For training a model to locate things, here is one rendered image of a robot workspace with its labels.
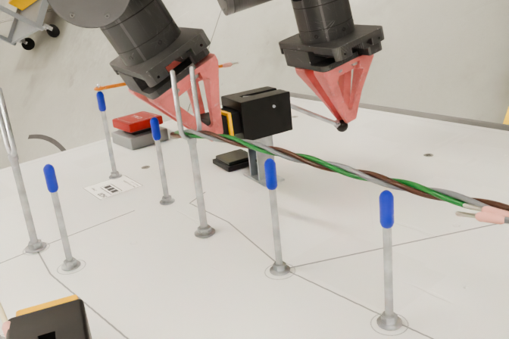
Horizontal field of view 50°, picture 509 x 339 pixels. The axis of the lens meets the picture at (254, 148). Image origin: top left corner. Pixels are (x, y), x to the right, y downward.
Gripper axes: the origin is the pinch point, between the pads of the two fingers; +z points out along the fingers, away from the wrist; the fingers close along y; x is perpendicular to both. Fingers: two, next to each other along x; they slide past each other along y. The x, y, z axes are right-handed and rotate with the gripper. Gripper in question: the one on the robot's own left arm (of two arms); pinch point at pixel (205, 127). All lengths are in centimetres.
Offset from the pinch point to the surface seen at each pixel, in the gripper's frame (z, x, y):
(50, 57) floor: 49, 28, -387
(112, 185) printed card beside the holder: 2.8, -9.8, -9.6
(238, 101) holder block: -0.5, 3.8, 1.3
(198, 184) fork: 0.1, -5.1, 7.7
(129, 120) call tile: 2.4, -2.4, -22.5
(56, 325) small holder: -8.0, -16.6, 24.7
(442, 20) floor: 61, 109, -84
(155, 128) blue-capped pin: -2.7, -3.8, -0.7
